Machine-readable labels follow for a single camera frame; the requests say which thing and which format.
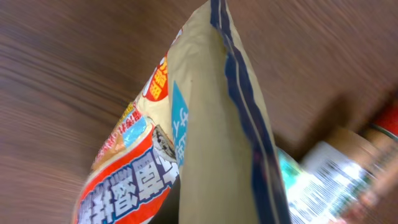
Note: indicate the yellow snack bag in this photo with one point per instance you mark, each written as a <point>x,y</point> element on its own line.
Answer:
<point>195,146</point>

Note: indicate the white bamboo conditioner tube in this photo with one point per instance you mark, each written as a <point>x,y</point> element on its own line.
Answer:
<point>330,176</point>

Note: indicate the spaghetti pasta package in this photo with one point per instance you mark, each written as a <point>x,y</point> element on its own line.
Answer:
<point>382,133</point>

